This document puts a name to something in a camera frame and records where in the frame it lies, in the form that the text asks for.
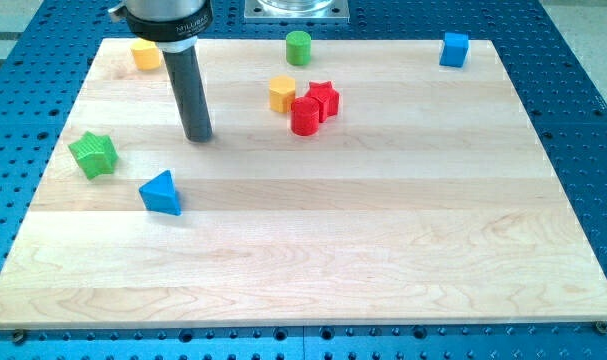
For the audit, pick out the red star block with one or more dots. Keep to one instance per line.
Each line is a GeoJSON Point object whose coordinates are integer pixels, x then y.
{"type": "Point", "coordinates": [327, 98]}

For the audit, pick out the light wooden board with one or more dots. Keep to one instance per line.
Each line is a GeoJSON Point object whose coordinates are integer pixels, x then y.
{"type": "Point", "coordinates": [428, 199]}

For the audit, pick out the left board clamp screw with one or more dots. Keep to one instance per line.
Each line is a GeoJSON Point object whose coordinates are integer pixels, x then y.
{"type": "Point", "coordinates": [18, 336]}

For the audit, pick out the blue cube block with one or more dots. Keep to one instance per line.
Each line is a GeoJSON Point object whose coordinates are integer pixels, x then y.
{"type": "Point", "coordinates": [455, 49]}

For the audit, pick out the yellow rounded block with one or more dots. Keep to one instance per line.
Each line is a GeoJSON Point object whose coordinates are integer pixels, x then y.
{"type": "Point", "coordinates": [145, 54]}

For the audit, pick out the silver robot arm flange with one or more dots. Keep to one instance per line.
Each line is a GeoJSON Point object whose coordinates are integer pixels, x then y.
{"type": "Point", "coordinates": [174, 25]}

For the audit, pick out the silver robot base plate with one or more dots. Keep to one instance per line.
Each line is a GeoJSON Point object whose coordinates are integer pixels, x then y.
{"type": "Point", "coordinates": [316, 11]}

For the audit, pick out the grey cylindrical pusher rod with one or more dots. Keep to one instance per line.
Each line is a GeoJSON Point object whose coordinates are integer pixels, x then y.
{"type": "Point", "coordinates": [185, 78]}

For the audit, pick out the green star block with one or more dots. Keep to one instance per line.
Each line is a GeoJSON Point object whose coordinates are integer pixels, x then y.
{"type": "Point", "coordinates": [94, 154]}

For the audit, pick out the green cylinder block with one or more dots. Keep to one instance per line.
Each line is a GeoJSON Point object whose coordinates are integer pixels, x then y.
{"type": "Point", "coordinates": [298, 48]}

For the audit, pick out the blue triangle block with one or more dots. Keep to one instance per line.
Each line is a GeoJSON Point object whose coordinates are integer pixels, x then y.
{"type": "Point", "coordinates": [160, 195]}

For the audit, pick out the right board clamp screw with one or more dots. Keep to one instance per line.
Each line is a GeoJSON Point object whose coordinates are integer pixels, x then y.
{"type": "Point", "coordinates": [600, 327]}

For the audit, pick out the red cylinder block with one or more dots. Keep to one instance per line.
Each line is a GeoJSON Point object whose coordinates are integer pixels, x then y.
{"type": "Point", "coordinates": [304, 116]}

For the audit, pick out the yellow hexagon block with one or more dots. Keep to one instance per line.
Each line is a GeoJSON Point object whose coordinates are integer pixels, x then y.
{"type": "Point", "coordinates": [282, 92]}

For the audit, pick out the board clamp screw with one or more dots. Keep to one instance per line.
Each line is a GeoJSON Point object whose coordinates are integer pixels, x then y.
{"type": "Point", "coordinates": [18, 336]}
{"type": "Point", "coordinates": [600, 327]}

